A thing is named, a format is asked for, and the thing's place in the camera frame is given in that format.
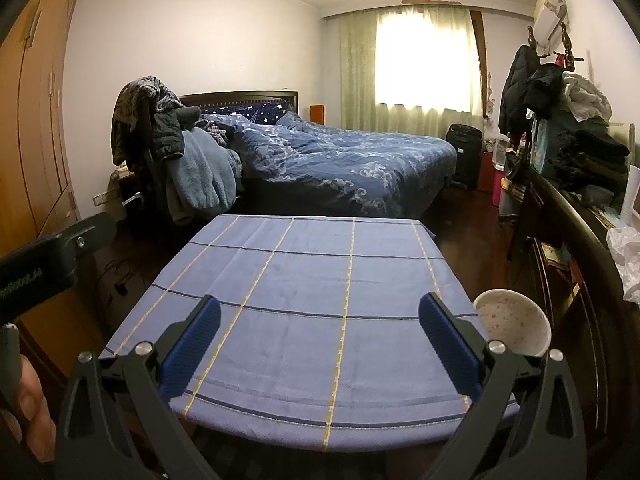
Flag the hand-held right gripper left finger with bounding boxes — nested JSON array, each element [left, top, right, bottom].
[[52, 294, 223, 480]]

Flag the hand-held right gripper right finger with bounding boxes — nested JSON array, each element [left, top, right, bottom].
[[419, 291, 588, 480]]

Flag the white plastic stool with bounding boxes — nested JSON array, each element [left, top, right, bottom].
[[472, 289, 552, 358]]

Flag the person's left hand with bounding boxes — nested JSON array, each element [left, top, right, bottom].
[[15, 356, 57, 462]]

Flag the dark nightstand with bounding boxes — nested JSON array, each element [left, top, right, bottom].
[[112, 170, 151, 228]]

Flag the blue checked tablecloth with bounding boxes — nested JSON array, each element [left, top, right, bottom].
[[100, 215, 518, 453]]

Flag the colourful books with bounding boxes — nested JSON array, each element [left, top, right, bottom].
[[542, 245, 571, 267]]

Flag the clear storage box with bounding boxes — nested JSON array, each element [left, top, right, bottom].
[[497, 192, 523, 218]]

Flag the dark wooden dresser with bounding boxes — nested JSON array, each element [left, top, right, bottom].
[[510, 165, 640, 480]]

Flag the orange wooden wardrobe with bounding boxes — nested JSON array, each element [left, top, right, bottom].
[[0, 0, 96, 361]]

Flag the blue fleece blanket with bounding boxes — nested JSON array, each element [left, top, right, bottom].
[[167, 127, 245, 225]]

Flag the red bag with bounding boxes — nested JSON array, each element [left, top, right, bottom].
[[477, 152, 496, 192]]

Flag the dark puffer jacket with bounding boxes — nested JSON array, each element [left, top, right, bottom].
[[152, 107, 201, 161]]

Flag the black handbag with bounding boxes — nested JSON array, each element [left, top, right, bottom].
[[502, 150, 531, 186]]

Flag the grey patterned garment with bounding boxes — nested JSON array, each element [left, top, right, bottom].
[[112, 76, 183, 166]]

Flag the black suitcase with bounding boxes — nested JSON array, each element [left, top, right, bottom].
[[445, 123, 483, 190]]

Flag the white plastic bag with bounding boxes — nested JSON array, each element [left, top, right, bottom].
[[606, 226, 640, 306]]

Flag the blue floral duvet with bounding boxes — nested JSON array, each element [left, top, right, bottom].
[[202, 112, 458, 218]]

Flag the plaid garment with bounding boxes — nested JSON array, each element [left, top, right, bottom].
[[202, 125, 236, 148]]

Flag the teal bag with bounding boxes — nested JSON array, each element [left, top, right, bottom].
[[530, 117, 581, 176]]

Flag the pile of dark clothes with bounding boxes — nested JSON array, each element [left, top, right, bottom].
[[547, 130, 631, 196]]

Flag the white framed panel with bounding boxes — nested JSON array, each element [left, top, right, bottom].
[[620, 165, 640, 223]]

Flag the star print pillow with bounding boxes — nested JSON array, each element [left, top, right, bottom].
[[202, 101, 293, 126]]

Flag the dark wooden bed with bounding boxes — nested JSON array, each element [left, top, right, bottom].
[[177, 91, 458, 218]]

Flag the long black coat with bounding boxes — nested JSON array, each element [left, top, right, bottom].
[[499, 45, 543, 133]]

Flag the short black jacket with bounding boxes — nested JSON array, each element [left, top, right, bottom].
[[525, 65, 568, 121]]

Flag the white garment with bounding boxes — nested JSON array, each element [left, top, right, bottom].
[[560, 71, 613, 122]]

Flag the pale green curtain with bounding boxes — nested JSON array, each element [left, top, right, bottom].
[[339, 6, 488, 136]]

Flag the wooden coat rack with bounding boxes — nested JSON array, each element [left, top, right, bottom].
[[525, 22, 576, 68]]

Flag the white air conditioner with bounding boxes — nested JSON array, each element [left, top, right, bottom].
[[532, 0, 571, 41]]

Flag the black floor cables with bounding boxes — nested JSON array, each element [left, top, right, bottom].
[[95, 257, 151, 297]]

